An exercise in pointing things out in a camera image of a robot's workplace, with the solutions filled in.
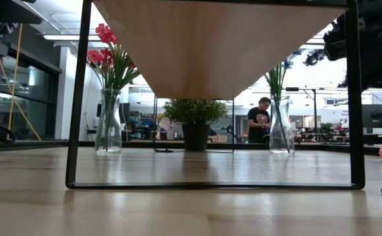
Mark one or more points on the blue artificial flower bunch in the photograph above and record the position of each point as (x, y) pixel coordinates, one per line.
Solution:
(276, 78)

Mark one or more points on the clear glass vase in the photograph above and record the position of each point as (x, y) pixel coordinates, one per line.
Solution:
(280, 141)
(108, 137)

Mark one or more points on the wooden shelf black metal frame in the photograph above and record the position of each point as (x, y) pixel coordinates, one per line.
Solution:
(217, 49)

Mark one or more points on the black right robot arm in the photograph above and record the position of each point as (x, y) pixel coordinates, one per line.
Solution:
(377, 39)

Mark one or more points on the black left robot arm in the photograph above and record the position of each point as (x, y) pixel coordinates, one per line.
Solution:
(10, 13)

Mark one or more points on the dark wide monitor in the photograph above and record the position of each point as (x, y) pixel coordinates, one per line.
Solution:
(379, 116)

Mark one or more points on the person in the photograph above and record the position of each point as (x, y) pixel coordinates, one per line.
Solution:
(257, 126)

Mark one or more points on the green potted plant black pot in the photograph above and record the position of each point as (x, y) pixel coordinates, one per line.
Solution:
(195, 113)

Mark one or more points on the black upright monitor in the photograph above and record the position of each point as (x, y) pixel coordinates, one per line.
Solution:
(125, 113)

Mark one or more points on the long ceiling light fixture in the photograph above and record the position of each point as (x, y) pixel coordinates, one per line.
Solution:
(59, 37)

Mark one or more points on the black framed glass partition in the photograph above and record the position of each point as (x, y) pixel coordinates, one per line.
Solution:
(36, 82)

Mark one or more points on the black ceiling camera rig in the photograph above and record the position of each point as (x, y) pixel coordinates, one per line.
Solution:
(312, 59)

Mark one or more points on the black metal frame stand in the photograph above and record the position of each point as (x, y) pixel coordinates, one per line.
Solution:
(303, 89)

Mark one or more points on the black table border rail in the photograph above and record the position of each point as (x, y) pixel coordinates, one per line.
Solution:
(30, 144)

